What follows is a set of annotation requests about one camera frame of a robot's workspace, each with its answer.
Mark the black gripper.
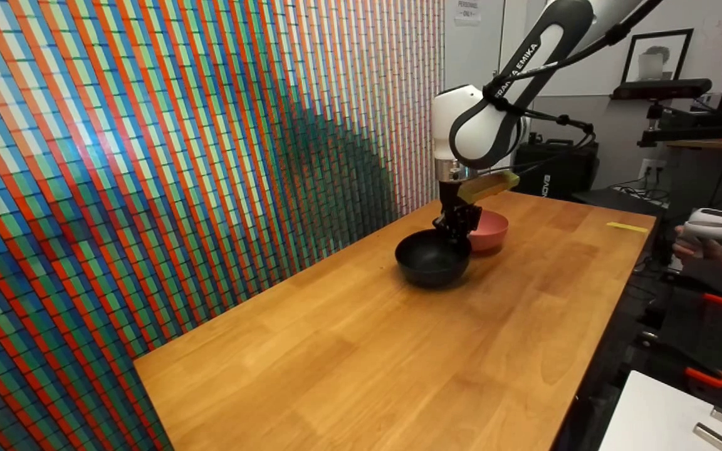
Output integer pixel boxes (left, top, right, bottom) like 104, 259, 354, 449
434, 157, 483, 245

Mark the black bowl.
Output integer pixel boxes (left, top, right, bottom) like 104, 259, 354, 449
393, 229, 473, 291

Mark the pink bowl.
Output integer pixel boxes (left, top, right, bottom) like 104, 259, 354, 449
466, 209, 511, 259

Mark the black equipment bag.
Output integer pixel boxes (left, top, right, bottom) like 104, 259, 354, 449
513, 132, 601, 200

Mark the yellow tape strip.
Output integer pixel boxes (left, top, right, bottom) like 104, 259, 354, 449
605, 220, 653, 235

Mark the framed portrait picture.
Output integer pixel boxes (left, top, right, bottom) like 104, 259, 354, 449
620, 27, 696, 86

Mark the white board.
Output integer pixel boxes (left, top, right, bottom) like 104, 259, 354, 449
597, 371, 722, 451

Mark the white paper wall sign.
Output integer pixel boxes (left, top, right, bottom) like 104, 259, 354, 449
455, 0, 486, 24

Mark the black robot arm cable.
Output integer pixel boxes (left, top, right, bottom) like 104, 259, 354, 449
483, 0, 668, 101

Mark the black stereo camera bar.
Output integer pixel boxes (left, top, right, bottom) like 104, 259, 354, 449
610, 77, 714, 102

